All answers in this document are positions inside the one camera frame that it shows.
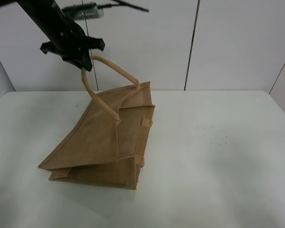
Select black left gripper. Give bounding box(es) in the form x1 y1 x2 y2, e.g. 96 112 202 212
17 0 105 71

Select brown linen tote bag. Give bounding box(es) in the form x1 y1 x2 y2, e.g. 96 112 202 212
39 55 155 190

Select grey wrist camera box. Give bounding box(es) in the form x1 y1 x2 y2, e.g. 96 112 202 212
62 2 104 21

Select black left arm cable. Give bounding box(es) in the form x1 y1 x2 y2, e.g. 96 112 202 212
96 0 150 12

